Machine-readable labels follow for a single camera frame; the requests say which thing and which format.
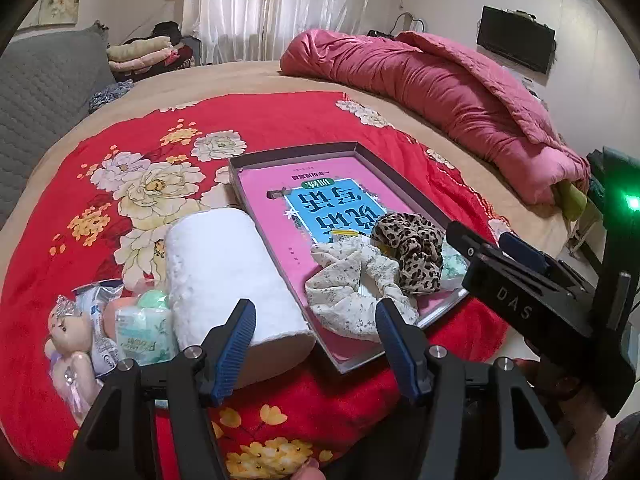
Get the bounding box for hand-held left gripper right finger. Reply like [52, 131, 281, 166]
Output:
[375, 297, 576, 480]

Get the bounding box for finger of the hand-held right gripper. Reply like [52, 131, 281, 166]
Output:
[499, 232, 596, 295]
[445, 220, 608, 356]

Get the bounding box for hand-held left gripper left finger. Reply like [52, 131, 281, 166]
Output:
[65, 298, 258, 480]

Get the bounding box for teal tissue pack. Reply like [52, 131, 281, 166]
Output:
[440, 252, 471, 293]

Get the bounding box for white floral scrunchie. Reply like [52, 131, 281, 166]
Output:
[305, 239, 421, 345]

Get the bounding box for white green tissue pack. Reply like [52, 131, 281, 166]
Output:
[114, 305, 181, 367]

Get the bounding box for leopard print scrunchie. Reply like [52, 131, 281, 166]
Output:
[375, 212, 447, 296]

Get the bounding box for white blue plastic packet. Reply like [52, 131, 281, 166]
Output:
[72, 280, 127, 378]

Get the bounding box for teddy bear purple dress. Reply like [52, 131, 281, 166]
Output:
[44, 352, 103, 428]

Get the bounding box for teddy bear pink dress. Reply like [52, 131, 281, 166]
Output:
[46, 295, 97, 361]

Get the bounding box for dark cardboard box tray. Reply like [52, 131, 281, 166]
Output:
[229, 141, 471, 375]

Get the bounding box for person's right hand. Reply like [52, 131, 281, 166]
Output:
[517, 345, 601, 426]

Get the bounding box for green cloth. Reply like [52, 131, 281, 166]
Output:
[552, 179, 588, 221]

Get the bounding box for white toilet paper roll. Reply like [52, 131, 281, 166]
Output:
[164, 207, 317, 391]

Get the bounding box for dark teal clothes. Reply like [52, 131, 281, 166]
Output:
[586, 150, 608, 206]

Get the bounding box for pink book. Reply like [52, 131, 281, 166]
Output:
[239, 152, 463, 363]

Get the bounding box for pink quilt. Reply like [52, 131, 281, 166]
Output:
[279, 29, 593, 208]

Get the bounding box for red floral blanket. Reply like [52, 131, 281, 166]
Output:
[0, 92, 511, 480]

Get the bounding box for black television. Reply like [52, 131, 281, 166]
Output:
[476, 6, 557, 75]

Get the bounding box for beige bed sheet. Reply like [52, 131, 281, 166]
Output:
[0, 60, 588, 281]

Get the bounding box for blue patterned cloth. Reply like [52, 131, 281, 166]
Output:
[87, 79, 136, 113]

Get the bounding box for pile of folded clothes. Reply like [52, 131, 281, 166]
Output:
[106, 36, 193, 73]

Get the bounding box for dark clothes heap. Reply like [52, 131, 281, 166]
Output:
[150, 21, 183, 43]

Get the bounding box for grey quilted headboard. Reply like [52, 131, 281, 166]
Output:
[0, 22, 118, 221]

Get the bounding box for white curtain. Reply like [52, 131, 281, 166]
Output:
[180, 0, 376, 66]

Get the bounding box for white wall cable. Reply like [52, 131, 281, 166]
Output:
[392, 10, 426, 36]

